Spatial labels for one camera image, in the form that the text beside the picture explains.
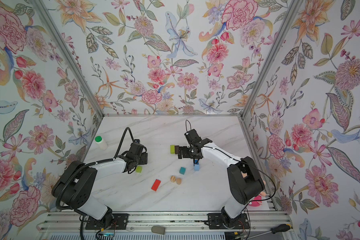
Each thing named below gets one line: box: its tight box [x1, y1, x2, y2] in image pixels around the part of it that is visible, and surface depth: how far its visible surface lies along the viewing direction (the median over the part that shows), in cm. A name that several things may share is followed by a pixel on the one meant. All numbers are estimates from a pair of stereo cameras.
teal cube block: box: [179, 167, 186, 175], surface depth 92 cm
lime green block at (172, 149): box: [170, 145, 175, 155], surface depth 103 cm
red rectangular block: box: [151, 179, 161, 192], surface depth 87 cm
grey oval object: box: [151, 225, 166, 235], surface depth 72 cm
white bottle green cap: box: [94, 135, 108, 150], surface depth 98 cm
